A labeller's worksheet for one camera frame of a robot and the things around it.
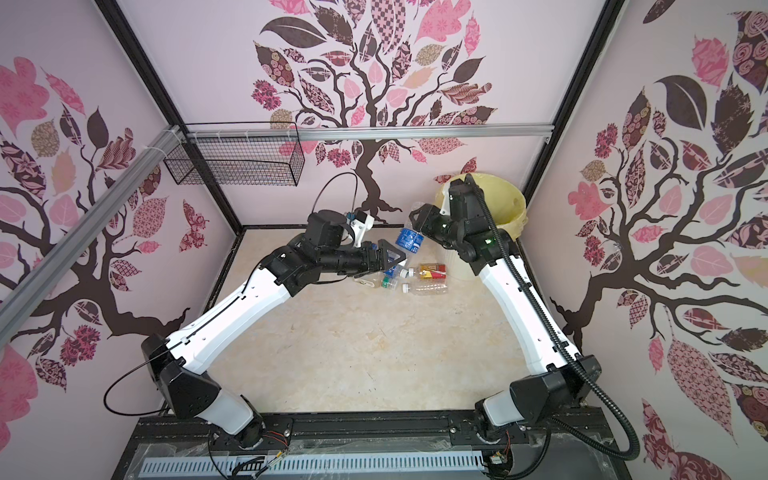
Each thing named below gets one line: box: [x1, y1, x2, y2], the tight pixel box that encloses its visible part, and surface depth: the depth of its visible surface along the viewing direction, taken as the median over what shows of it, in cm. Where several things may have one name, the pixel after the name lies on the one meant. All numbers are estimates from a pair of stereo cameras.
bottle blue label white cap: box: [395, 214, 425, 254], surface depth 71 cm
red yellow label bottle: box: [408, 263, 449, 282], surface depth 102 cm
